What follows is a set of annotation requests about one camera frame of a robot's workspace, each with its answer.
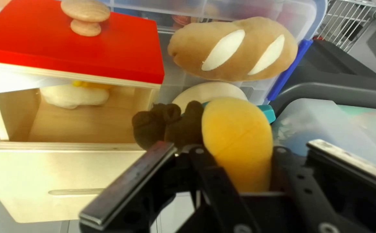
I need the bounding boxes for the white fried egg toy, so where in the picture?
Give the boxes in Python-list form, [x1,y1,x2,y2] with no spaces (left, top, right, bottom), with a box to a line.
[38,80,111,110]

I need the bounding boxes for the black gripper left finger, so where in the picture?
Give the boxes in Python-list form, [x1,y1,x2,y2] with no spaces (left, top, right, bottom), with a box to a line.
[77,140,262,233]

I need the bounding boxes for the large clear tote grey lid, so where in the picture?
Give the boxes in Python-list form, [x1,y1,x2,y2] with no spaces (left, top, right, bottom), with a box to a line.
[270,82,376,183]

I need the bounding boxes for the yellow plushie with brown end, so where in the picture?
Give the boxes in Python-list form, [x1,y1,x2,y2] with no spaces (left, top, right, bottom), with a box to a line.
[131,96,275,193]

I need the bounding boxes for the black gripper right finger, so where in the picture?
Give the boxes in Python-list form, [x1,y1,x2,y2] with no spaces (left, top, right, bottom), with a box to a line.
[268,140,376,233]

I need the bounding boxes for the white bowl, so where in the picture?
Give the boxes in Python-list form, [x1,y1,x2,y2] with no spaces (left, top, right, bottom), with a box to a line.
[171,82,277,127]

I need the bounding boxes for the wooden box with red front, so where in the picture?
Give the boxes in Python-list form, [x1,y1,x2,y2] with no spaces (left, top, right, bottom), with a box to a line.
[0,0,166,225]

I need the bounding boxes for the bread loaf plushie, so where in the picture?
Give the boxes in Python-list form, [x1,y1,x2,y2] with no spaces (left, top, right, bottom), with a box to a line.
[166,16,299,83]

